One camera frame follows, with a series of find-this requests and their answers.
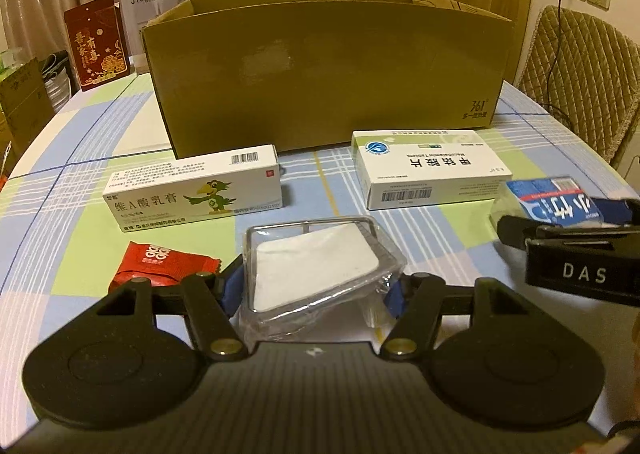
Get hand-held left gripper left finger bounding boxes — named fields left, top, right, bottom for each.
left=95, top=254, right=249, bottom=362

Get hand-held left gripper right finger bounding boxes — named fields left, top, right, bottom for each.
left=380, top=271, right=539, bottom=360

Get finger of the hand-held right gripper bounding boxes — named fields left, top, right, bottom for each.
left=496, top=213, right=640, bottom=251
left=592, top=198, right=640, bottom=230

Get clear floss box blue label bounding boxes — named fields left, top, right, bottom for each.
left=491, top=176, right=610, bottom=235

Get clear packet with white pad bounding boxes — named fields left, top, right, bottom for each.
left=241, top=215, right=407, bottom=331

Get white ointment box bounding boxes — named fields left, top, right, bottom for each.
left=102, top=143, right=284, bottom=235

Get brown cardboard box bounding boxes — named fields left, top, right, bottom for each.
left=139, top=0, right=516, bottom=160

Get desktop with checked cloth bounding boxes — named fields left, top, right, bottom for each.
left=0, top=68, right=640, bottom=385

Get red candy packet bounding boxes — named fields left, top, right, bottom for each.
left=107, top=240, right=222, bottom=293

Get white medicine box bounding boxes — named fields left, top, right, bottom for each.
left=351, top=129, right=512, bottom=211

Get quilted chair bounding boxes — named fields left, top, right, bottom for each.
left=514, top=4, right=640, bottom=171

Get striped bag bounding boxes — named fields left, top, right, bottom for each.
left=36, top=50, right=77, bottom=114

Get red gift box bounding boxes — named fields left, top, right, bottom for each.
left=63, top=0, right=132, bottom=93

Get brown carton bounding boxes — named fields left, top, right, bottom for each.
left=0, top=56, right=54, bottom=147

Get white humidifier box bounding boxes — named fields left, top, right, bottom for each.
left=118, top=0, right=201, bottom=76

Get green tissue packs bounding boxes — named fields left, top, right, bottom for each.
left=0, top=48, right=27, bottom=76

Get black power cable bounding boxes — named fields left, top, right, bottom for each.
left=542, top=0, right=581, bottom=127

